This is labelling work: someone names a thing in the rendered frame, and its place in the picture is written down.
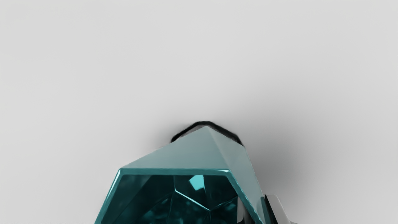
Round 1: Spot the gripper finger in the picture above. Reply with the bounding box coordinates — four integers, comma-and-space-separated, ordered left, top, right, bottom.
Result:
264, 194, 298, 224

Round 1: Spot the teal faceted mug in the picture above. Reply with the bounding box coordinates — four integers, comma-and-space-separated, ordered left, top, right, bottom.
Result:
95, 125, 271, 224

